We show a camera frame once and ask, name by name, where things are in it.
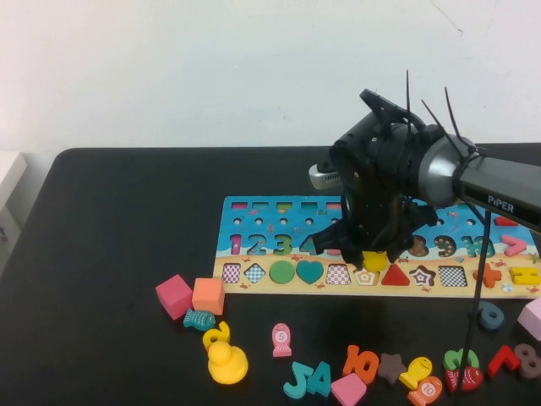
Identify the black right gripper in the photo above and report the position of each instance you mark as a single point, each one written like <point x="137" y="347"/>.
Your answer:
<point x="372" y="228"/>

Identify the yellow pentagon piece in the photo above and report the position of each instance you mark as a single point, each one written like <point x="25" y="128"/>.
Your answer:
<point x="374" y="261"/>

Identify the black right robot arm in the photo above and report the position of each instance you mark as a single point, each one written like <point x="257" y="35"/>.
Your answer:
<point x="498" y="186"/>

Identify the red triangle piece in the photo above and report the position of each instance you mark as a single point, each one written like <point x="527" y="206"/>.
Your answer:
<point x="395" y="279"/>

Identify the teal heart piece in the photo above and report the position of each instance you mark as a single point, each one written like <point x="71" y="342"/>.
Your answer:
<point x="309" y="271"/>

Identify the green circle piece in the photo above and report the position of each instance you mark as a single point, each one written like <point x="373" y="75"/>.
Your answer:
<point x="282" y="272"/>

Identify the colourful wooden puzzle board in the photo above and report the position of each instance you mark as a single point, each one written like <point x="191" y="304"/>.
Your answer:
<point x="270" y="230"/>

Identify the brown star piece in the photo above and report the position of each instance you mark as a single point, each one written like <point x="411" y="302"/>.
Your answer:
<point x="391" y="369"/>

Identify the orange plus sign piece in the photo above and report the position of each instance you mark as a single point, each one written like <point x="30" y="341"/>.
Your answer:
<point x="490" y="275"/>

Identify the pink trapezoid piece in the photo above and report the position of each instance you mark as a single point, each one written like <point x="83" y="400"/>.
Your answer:
<point x="348" y="391"/>

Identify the red minus sign piece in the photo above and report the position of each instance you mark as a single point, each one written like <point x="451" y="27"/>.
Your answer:
<point x="507" y="221"/>

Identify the pink greater-than sign piece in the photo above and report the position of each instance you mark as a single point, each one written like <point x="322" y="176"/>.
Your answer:
<point x="522" y="244"/>

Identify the yellow equals sign piece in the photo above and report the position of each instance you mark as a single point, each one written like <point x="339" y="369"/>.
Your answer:
<point x="524" y="276"/>

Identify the yellow number piece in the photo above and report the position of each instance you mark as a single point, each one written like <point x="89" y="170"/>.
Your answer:
<point x="225" y="332"/>

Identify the orange number ten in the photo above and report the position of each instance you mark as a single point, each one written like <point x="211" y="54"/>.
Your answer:
<point x="352" y="359"/>

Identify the yellow wooden fish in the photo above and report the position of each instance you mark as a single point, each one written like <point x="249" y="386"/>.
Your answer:
<point x="415" y="372"/>

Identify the pink fish with five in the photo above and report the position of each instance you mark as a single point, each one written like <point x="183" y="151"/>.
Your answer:
<point x="281" y="337"/>

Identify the green number three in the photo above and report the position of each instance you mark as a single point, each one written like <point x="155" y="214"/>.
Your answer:
<point x="450" y="359"/>

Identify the slate blue number nine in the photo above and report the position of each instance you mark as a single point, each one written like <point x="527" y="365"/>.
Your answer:
<point x="486" y="323"/>

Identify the teal number four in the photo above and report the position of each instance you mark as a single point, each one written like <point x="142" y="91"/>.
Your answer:
<point x="322" y="380"/>

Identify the teal number five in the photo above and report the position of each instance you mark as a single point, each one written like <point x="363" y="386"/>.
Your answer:
<point x="305" y="380"/>

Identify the orange fish with ten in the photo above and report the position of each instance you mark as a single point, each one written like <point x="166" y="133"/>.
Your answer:
<point x="426" y="391"/>

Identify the red wooden fish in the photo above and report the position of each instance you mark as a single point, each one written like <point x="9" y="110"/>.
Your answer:
<point x="473" y="379"/>

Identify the black zip tie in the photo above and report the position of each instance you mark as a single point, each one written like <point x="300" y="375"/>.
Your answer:
<point x="408" y="101"/>
<point x="432" y="113"/>
<point x="453" y="118"/>

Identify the red number seven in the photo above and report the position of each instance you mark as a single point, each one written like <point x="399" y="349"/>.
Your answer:
<point x="500" y="363"/>

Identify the light pink cube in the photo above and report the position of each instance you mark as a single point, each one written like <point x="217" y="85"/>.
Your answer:
<point x="532" y="321"/>

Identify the orange cube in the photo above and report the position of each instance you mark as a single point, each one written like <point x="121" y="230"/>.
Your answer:
<point x="208" y="296"/>

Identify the yellow duck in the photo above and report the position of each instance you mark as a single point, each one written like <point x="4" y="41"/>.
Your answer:
<point x="227" y="365"/>

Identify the teal wooden fish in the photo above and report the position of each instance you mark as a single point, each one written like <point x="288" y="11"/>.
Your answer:
<point x="198" y="318"/>

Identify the brown number eight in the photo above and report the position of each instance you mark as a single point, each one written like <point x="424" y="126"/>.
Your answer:
<point x="530" y="375"/>

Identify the magenta cube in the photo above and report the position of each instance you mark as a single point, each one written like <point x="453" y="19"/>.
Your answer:
<point x="174" y="296"/>

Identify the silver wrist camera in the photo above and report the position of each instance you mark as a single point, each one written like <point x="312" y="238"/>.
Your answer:
<point x="323" y="177"/>

